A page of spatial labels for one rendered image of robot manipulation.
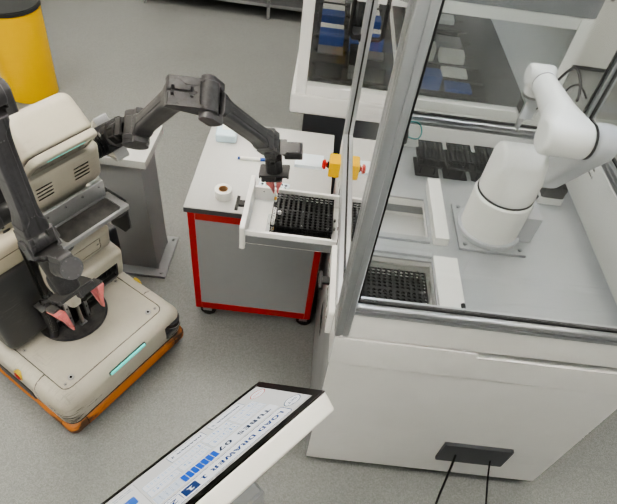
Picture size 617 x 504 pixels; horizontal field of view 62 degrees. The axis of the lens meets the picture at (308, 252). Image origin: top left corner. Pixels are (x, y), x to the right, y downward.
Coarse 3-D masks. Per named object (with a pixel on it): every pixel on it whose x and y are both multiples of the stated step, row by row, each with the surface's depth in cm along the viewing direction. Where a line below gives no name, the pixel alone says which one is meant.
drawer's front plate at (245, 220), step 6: (252, 180) 193; (252, 186) 191; (252, 192) 189; (246, 198) 186; (252, 198) 192; (246, 204) 184; (252, 204) 195; (246, 210) 182; (246, 216) 180; (240, 222) 178; (246, 222) 181; (240, 228) 176; (246, 228) 183; (240, 234) 178; (240, 240) 181; (240, 246) 183
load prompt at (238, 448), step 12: (288, 408) 108; (264, 420) 109; (276, 420) 106; (252, 432) 106; (264, 432) 103; (240, 444) 103; (228, 456) 101; (216, 468) 99; (192, 480) 99; (204, 480) 97; (180, 492) 97; (192, 492) 94
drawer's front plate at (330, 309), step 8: (336, 248) 174; (336, 256) 171; (336, 264) 169; (328, 272) 178; (328, 288) 169; (328, 296) 165; (328, 304) 160; (328, 312) 157; (328, 320) 158; (328, 328) 161
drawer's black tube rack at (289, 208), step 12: (276, 204) 194; (288, 204) 190; (300, 204) 192; (312, 204) 197; (324, 204) 192; (276, 216) 185; (288, 216) 186; (300, 216) 187; (312, 216) 187; (324, 216) 188; (276, 228) 185; (288, 228) 183; (300, 228) 182; (312, 228) 183; (324, 228) 189
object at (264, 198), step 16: (256, 192) 198; (272, 192) 198; (288, 192) 197; (304, 192) 197; (256, 208) 197; (272, 208) 197; (336, 208) 201; (256, 224) 191; (336, 224) 195; (256, 240) 182; (272, 240) 182; (288, 240) 182; (304, 240) 181; (320, 240) 181; (336, 240) 181
